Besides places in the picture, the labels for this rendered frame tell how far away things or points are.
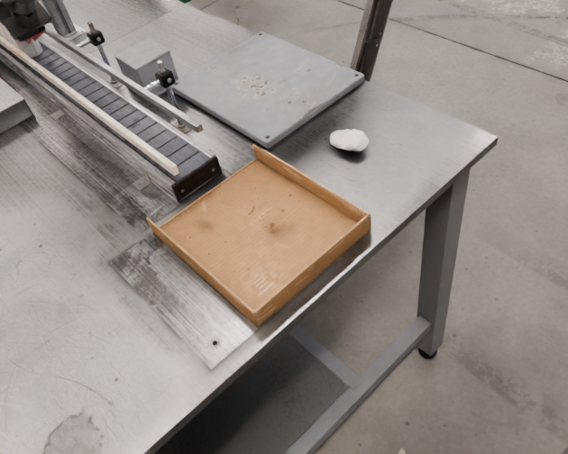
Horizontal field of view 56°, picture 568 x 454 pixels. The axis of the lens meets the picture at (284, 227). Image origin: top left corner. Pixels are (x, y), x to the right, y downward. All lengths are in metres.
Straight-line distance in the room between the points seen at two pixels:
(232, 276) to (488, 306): 1.13
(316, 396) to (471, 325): 0.61
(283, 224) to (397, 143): 0.30
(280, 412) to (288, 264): 0.62
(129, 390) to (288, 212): 0.40
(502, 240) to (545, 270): 0.18
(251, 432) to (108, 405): 0.64
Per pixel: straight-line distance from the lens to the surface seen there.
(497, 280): 1.92
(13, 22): 1.49
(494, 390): 1.71
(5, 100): 1.47
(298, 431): 1.40
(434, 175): 1.02
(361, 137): 1.05
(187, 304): 0.88
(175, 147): 1.09
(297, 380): 1.46
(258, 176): 1.04
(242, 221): 0.96
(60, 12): 1.77
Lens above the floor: 1.52
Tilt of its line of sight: 47 degrees down
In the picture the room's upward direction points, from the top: 12 degrees counter-clockwise
